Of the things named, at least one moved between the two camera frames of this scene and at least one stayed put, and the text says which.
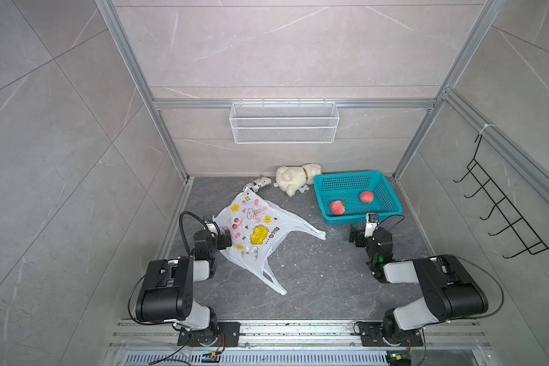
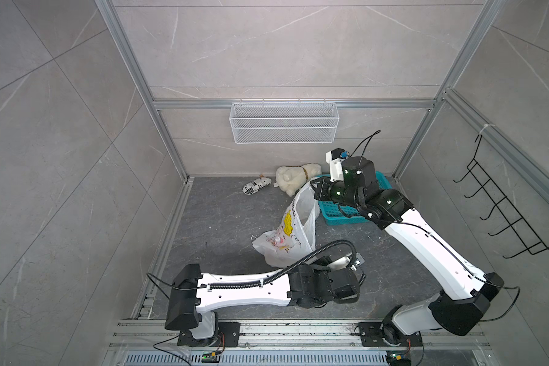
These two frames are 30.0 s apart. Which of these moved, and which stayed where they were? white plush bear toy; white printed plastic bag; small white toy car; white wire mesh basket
Moved: white printed plastic bag
Stayed: small white toy car; white wire mesh basket; white plush bear toy
